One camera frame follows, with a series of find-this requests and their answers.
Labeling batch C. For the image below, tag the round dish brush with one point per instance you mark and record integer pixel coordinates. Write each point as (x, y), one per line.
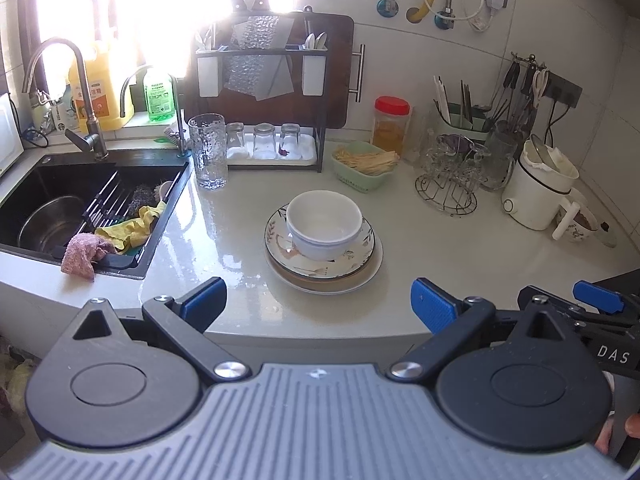
(162, 191)

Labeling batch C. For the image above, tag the white ceramic bowl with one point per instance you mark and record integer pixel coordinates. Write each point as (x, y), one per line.
(325, 215)

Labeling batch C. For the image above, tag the green utensil holder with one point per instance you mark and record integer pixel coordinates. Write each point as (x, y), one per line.
(457, 130)

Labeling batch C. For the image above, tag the row of hanging utensils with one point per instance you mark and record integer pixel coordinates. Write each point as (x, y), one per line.
(510, 100)

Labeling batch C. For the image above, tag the person's right hand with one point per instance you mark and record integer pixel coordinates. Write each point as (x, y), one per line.
(632, 424)

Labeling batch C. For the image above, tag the white cutlery holder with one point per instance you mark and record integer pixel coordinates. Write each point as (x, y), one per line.
(209, 77)
(315, 75)

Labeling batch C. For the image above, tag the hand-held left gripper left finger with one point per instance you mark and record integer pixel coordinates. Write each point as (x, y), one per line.
(202, 305)

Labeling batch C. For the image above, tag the small bottle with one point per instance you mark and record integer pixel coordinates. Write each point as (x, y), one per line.
(65, 110)

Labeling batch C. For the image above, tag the purple glass cup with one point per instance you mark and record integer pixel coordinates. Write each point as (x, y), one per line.
(452, 144)

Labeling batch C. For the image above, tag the glass pitcher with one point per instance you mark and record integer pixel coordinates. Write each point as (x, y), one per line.
(500, 160)

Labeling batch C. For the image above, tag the white electric cooker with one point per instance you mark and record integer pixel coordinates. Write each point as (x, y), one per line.
(532, 200)

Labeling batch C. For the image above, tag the pink cloth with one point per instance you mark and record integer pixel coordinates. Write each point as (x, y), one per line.
(82, 257)

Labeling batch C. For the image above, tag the silver embossed sheet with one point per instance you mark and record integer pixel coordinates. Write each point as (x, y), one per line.
(255, 70)

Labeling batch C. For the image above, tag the steel pot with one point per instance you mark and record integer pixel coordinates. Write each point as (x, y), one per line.
(50, 225)

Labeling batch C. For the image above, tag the black wall outlet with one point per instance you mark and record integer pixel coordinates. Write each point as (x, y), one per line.
(565, 91)

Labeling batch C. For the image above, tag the pile of wooden sticks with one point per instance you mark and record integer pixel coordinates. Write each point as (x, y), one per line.
(367, 161)

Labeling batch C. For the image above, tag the wooden cutting board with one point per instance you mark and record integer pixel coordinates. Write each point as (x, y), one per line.
(335, 75)

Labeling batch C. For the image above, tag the pink flower plate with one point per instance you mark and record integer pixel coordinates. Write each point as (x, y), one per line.
(325, 290)

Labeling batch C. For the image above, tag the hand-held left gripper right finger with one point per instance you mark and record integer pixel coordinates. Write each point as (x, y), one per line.
(432, 307)

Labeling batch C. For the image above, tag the black sink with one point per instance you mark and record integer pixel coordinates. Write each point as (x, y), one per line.
(30, 180)

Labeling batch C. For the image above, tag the scissors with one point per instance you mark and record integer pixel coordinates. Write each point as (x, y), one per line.
(540, 85)

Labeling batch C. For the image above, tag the tall textured glass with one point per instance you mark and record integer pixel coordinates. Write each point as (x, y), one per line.
(207, 155)

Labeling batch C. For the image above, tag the red lid glass jar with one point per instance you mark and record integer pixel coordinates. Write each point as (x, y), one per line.
(391, 130)

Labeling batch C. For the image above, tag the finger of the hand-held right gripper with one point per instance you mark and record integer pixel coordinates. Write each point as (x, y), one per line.
(530, 296)
(597, 295)

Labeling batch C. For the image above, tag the green dish soap bottle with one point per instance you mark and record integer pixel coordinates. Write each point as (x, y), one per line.
(159, 97)

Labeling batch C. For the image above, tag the small clear glass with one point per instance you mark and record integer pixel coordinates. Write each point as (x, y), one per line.
(290, 141)
(264, 142)
(236, 142)

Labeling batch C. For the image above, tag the steel kitchen faucet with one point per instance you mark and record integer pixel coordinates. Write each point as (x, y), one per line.
(92, 125)

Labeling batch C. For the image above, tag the wall hook rail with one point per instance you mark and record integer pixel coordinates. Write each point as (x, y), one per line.
(530, 59)

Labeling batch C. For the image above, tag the brown floral plate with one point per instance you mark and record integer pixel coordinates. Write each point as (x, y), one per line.
(350, 260)

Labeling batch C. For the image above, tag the yellow cloth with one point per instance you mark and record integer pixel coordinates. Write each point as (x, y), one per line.
(132, 230)

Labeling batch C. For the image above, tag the black sink drain rack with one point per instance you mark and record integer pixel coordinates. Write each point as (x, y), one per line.
(107, 200)

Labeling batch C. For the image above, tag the steel wool scrubber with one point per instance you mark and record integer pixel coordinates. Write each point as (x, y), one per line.
(142, 196)

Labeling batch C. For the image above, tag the slim steel faucet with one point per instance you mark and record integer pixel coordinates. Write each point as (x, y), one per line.
(180, 130)

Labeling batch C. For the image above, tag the green plastic basket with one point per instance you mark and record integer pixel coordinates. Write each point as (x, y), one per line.
(362, 182)

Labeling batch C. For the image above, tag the white spoons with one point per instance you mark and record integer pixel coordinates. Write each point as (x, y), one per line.
(315, 42)

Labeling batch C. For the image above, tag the yellow detergent bottle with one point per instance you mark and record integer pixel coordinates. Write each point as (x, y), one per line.
(102, 95)

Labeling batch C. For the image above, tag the black dish rack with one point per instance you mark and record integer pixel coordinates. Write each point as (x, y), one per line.
(260, 51)

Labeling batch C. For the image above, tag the clear glass goblet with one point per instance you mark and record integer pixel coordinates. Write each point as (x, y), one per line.
(479, 156)
(435, 160)

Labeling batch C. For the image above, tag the white appliance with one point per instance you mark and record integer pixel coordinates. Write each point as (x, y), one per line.
(10, 135)

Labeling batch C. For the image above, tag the blue pipe valve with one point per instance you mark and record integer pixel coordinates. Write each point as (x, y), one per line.
(387, 6)
(444, 20)

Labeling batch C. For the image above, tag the dark cutlery bundle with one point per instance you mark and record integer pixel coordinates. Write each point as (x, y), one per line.
(207, 40)

